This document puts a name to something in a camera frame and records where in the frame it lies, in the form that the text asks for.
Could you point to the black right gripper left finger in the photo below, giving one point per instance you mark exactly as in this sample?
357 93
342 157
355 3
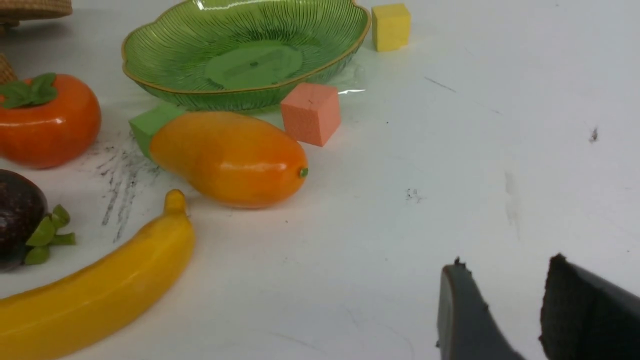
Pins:
465 325

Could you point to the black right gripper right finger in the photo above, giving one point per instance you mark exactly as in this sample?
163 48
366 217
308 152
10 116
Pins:
585 317

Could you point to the orange mango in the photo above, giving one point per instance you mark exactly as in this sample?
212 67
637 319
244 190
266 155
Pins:
237 160

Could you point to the yellow banana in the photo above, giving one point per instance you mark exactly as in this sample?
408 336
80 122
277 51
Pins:
74 312

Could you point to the dark purple mangosteen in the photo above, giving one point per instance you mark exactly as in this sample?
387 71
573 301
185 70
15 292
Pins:
28 226

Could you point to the orange persimmon with leaves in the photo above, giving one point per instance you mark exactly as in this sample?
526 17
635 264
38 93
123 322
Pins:
48 120

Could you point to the salmon pink foam cube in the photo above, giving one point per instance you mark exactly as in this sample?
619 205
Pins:
311 113

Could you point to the yellow foam cube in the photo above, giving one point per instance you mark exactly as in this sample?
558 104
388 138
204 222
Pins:
391 26

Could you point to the green glass leaf plate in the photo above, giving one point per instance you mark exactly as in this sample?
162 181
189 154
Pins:
242 55

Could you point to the green foam cube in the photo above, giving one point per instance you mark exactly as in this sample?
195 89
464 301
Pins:
147 124

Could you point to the woven wicker basket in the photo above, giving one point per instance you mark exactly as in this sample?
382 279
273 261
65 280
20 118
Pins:
13 12

